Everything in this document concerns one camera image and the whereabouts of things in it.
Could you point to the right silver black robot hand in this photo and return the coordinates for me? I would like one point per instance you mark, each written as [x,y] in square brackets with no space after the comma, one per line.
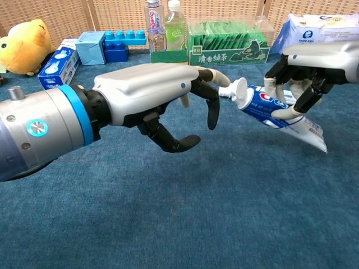
[322,61]

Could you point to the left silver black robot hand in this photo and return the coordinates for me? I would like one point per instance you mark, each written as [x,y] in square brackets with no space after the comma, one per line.
[146,87]

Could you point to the blue Crest logo toothpaste tube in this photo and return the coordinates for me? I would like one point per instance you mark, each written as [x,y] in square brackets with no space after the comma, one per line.
[261,107]

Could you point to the blue toothbrush box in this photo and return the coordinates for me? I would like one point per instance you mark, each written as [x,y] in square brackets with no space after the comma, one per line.
[57,70]

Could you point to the yellow plush toy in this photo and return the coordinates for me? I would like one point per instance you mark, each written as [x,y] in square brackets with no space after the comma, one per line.
[25,47]

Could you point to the white blue tissue pack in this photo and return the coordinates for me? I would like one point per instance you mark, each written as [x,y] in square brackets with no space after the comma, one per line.
[317,30]

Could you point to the green yellow sponge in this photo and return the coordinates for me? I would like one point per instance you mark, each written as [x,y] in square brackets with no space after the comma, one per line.
[169,56]

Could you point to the dark blue building block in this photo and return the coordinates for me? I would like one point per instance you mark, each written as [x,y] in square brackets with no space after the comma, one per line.
[116,53]

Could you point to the long light blue building block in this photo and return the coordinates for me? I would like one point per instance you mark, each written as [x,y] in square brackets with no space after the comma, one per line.
[126,37]

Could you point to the clear bottle purple label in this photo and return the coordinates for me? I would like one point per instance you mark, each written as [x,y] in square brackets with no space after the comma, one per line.
[155,30]

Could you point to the clear bottle green label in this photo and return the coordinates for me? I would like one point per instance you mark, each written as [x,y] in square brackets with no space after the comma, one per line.
[175,30]

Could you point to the light blue paper carton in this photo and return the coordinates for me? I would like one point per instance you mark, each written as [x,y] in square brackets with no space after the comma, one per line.
[89,49]

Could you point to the green tea sachet box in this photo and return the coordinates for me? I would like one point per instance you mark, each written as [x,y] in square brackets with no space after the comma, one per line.
[224,47]

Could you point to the wicker folding screen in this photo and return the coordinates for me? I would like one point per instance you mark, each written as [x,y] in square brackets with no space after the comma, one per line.
[56,14]

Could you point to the blue table cloth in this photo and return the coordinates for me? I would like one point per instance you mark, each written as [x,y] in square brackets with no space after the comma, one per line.
[168,210]

